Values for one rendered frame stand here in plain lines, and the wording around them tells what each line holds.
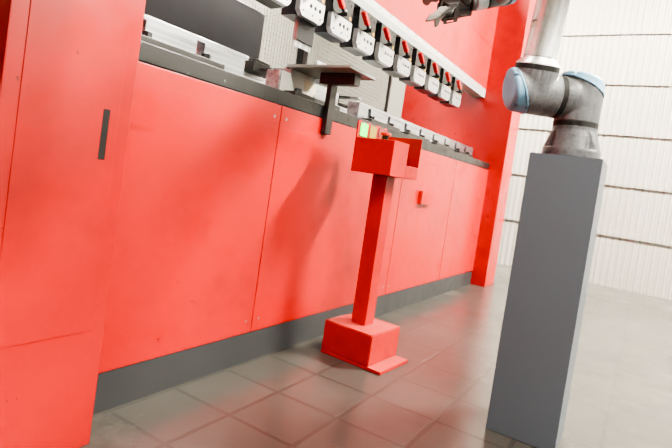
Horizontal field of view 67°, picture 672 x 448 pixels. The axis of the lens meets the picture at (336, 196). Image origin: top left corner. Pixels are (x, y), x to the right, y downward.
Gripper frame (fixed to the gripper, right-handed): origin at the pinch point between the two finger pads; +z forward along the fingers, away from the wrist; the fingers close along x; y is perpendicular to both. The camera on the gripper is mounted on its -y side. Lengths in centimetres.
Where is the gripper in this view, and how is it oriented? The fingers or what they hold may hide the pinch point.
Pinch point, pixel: (418, 5)
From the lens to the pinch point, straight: 189.3
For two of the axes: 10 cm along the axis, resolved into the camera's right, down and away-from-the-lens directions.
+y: 0.5, 5.4, 8.4
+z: -9.7, 2.1, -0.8
